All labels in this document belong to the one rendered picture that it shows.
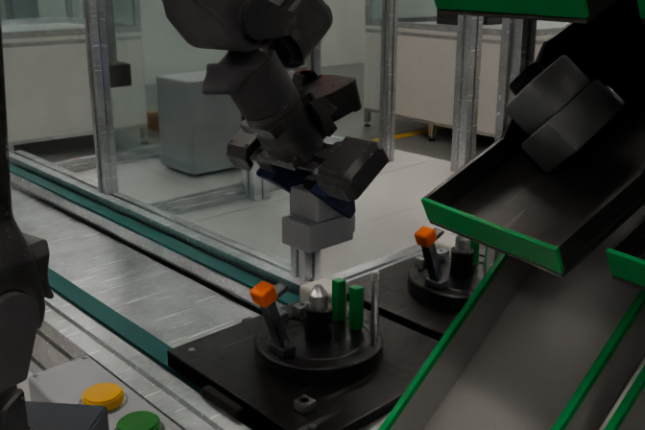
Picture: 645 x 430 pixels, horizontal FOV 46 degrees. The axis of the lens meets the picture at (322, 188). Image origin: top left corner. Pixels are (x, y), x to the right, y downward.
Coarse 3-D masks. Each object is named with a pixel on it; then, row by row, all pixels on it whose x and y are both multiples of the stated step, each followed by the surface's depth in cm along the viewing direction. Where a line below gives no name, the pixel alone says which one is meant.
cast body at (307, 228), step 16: (304, 192) 77; (304, 208) 78; (320, 208) 76; (288, 224) 78; (304, 224) 76; (320, 224) 77; (336, 224) 78; (352, 224) 80; (288, 240) 79; (304, 240) 77; (320, 240) 77; (336, 240) 79
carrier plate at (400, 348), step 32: (256, 320) 92; (384, 320) 92; (192, 352) 84; (224, 352) 84; (384, 352) 84; (416, 352) 84; (224, 384) 77; (256, 384) 77; (288, 384) 77; (352, 384) 77; (384, 384) 77; (256, 416) 73; (288, 416) 72; (320, 416) 72; (352, 416) 72
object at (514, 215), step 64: (576, 64) 64; (640, 64) 67; (512, 128) 61; (640, 128) 59; (448, 192) 59; (512, 192) 58; (576, 192) 55; (640, 192) 51; (512, 256) 52; (576, 256) 49
